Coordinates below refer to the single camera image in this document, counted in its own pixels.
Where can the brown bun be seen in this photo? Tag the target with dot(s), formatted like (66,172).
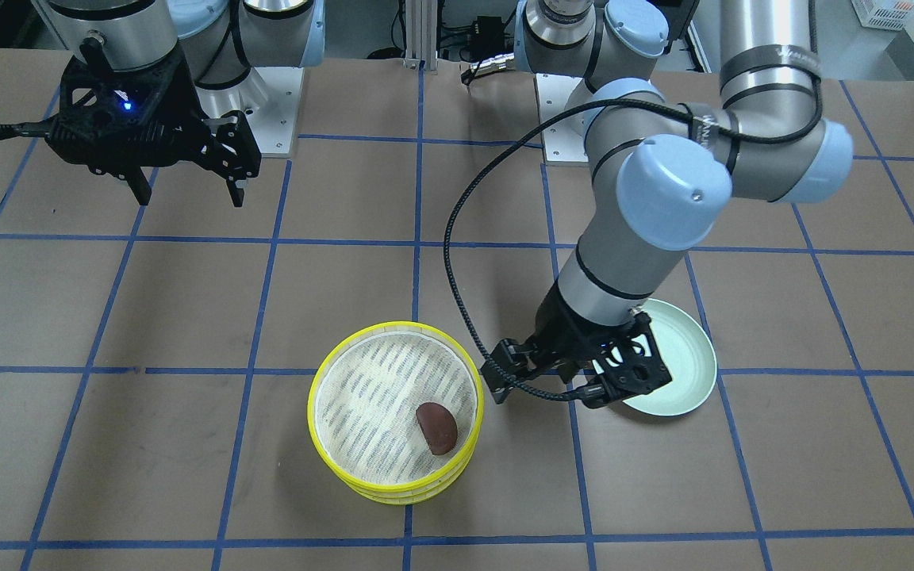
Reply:
(438,427)

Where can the pale green plate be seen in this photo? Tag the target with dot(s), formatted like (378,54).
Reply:
(689,356)

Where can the aluminium frame post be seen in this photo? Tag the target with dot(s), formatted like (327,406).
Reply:
(421,37)

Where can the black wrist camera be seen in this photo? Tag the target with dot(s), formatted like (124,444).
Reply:
(510,358)

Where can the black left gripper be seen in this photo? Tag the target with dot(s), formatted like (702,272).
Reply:
(570,325)

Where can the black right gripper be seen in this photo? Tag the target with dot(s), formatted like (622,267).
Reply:
(190,109)

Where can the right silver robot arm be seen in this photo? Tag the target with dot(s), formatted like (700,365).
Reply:
(341,193)

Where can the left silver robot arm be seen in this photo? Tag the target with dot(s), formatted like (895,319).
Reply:
(661,173)

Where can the yellow bamboo steamer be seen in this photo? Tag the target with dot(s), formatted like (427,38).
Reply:
(362,411)

